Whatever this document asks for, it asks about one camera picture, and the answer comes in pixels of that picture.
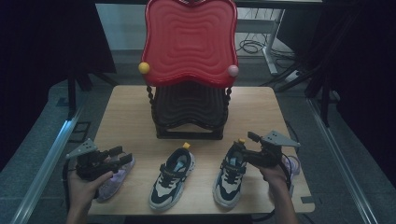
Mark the metal floor rail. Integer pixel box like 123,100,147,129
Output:
8,105,87,224
306,97,379,224

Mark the navy and white sneaker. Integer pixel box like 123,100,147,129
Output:
212,138,250,209
148,142,196,213

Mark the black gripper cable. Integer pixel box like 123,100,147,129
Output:
251,151,295,222
61,159,72,213

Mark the person's left hand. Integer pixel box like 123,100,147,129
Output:
67,169,115,212

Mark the white desk frame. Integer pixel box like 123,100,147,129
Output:
235,8,286,77

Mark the black metal stand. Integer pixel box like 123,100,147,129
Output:
261,59,331,127
57,71,120,120

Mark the red and black shoe rack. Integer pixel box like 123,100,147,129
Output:
138,0,240,141

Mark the bundle of floor cables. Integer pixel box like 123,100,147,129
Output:
237,29,297,62

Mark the person's right hand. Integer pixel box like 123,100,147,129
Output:
256,161,291,191

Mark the white power strip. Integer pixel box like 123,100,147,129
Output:
284,69,304,83

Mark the pink glitter sandal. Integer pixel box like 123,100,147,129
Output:
281,154,302,177
95,153,136,203

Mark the dark curtain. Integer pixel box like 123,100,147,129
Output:
0,0,118,171
276,0,396,188

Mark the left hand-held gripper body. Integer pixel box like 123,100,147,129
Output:
64,138,121,182

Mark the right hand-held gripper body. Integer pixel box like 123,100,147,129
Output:
243,130,302,169

